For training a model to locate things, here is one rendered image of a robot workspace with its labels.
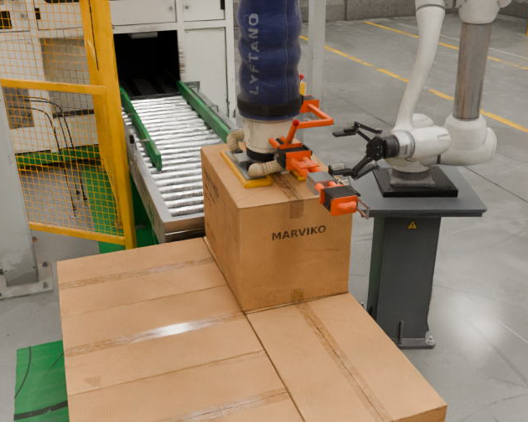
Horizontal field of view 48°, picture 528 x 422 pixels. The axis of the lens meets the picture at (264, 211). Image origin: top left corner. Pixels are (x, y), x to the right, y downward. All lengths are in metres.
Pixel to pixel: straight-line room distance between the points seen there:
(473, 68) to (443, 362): 1.27
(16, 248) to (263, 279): 1.68
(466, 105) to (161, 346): 1.42
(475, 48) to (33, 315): 2.36
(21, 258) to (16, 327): 0.41
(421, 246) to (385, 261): 0.16
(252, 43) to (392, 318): 1.42
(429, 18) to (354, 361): 1.18
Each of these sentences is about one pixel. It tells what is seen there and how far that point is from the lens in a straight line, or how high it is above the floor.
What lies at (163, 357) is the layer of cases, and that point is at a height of 0.54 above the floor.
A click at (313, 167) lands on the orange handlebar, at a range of 1.83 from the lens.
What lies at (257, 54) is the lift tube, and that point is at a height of 1.37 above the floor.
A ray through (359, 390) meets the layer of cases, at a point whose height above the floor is 0.54.
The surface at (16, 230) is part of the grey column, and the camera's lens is 3.31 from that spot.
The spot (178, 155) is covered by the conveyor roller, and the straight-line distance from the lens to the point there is 3.49.
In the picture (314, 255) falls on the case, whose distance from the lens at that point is 2.06.
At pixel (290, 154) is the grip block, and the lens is 1.88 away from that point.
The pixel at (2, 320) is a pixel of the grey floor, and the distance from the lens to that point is 3.25.
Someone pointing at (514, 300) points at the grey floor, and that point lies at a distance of 3.34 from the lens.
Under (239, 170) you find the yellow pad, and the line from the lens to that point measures 2.12.
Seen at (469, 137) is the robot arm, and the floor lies 1.00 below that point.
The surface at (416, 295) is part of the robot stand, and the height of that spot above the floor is 0.26.
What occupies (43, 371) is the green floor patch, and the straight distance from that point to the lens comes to 2.85.
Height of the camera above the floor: 1.75
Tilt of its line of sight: 26 degrees down
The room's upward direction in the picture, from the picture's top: straight up
